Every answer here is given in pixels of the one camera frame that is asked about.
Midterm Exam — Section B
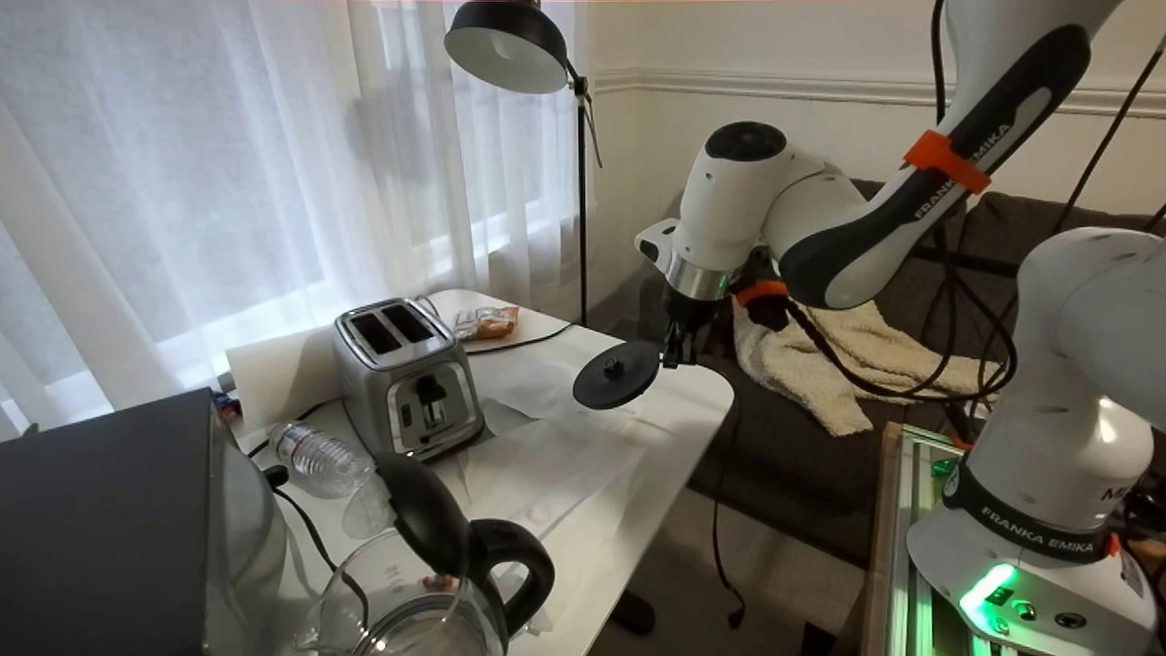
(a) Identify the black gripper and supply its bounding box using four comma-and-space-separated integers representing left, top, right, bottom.
658, 292, 733, 373

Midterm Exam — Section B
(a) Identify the black kettle electric base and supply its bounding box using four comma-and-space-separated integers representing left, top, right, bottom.
569, 336, 665, 412

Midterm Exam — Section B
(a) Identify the dark grey sofa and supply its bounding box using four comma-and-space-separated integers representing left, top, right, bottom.
613, 174, 1166, 575

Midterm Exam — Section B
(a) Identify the cream towel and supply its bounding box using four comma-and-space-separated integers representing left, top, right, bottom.
727, 297, 1013, 443

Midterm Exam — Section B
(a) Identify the white cloth on desk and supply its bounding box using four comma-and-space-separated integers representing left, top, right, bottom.
467, 361, 647, 541

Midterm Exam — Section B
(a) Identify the silver two-slot toaster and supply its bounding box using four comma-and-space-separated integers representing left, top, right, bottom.
330, 297, 492, 466

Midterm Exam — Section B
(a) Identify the black floor lamp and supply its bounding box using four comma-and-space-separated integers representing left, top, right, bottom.
441, 0, 608, 330

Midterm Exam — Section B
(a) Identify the clear plastic water bottle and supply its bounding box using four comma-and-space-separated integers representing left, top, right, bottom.
267, 418, 379, 505

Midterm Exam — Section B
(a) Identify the white sheer curtain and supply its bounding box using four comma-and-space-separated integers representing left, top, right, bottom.
0, 0, 588, 443

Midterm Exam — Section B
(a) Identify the black box appliance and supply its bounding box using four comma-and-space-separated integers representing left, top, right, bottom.
0, 386, 296, 656

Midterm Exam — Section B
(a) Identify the orange cable clip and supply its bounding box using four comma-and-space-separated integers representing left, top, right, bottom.
733, 279, 795, 309
900, 127, 996, 201

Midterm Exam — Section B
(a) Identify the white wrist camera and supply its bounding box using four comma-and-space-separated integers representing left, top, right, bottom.
629, 216, 685, 269

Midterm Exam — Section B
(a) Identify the black kettle base cable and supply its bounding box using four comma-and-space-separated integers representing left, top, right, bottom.
707, 448, 748, 635

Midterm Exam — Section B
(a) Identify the glass kettle black handle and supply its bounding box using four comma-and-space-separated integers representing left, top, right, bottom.
318, 448, 562, 656

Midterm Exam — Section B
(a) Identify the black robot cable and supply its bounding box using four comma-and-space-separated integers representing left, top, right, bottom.
926, 0, 954, 124
1052, 32, 1166, 234

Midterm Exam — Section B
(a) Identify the black appliance cable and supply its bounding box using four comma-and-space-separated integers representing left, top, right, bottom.
257, 465, 376, 635

